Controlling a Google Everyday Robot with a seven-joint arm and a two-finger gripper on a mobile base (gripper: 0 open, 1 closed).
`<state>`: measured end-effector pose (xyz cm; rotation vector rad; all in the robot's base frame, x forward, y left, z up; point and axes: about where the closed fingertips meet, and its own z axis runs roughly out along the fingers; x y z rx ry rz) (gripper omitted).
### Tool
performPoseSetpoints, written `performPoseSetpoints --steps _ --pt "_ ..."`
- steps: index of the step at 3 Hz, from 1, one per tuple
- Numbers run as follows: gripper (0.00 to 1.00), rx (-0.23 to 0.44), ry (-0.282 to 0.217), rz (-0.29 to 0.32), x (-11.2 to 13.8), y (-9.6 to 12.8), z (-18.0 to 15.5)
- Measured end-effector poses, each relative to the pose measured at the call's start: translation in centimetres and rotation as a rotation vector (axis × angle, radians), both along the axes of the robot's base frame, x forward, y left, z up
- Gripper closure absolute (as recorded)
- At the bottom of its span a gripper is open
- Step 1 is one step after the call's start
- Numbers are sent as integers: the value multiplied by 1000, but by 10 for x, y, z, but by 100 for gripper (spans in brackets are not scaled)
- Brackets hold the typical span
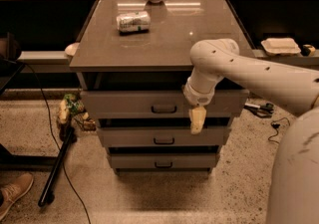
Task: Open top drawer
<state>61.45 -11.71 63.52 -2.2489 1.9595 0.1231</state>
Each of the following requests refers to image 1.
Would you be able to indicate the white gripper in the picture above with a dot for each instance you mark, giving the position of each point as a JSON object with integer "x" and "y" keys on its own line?
{"x": 196, "y": 96}

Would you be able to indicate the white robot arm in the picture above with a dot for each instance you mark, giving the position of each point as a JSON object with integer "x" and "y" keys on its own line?
{"x": 294, "y": 189}

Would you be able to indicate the grey drawer cabinet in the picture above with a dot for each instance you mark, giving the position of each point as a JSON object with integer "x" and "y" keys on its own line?
{"x": 156, "y": 59}

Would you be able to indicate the grey middle drawer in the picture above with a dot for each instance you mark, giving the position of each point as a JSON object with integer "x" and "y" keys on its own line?
{"x": 157, "y": 136}

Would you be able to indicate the grey drawer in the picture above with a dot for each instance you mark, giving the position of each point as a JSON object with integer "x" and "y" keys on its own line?
{"x": 158, "y": 104}
{"x": 157, "y": 136}
{"x": 163, "y": 161}

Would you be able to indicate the grey bottom drawer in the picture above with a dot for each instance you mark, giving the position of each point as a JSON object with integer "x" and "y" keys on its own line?
{"x": 163, "y": 161}

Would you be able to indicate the grey top drawer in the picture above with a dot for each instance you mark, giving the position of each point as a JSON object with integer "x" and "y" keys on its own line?
{"x": 158, "y": 104}

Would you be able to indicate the white foam food container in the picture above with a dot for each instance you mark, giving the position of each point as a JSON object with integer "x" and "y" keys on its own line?
{"x": 280, "y": 46}

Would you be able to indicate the crushed silver green can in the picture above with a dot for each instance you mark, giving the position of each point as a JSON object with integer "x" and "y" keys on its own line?
{"x": 133, "y": 22}

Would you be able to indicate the small yellow black object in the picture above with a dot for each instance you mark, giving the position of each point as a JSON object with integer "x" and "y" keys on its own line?
{"x": 308, "y": 50}

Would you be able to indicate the black pole on floor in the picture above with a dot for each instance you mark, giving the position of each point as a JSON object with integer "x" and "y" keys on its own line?
{"x": 47, "y": 196}

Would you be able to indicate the small white plate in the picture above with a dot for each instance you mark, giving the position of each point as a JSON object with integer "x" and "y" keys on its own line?
{"x": 72, "y": 49}

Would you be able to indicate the tan shoe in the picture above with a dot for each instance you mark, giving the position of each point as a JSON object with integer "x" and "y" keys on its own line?
{"x": 12, "y": 192}

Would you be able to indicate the black handled scissors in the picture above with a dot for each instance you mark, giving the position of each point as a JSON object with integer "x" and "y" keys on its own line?
{"x": 263, "y": 111}

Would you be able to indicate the black power adapter with cable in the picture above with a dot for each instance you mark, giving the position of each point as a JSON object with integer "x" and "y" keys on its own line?
{"x": 275, "y": 124}

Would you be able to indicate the black desk leg frame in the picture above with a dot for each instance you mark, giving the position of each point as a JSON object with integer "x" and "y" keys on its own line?
{"x": 9, "y": 161}

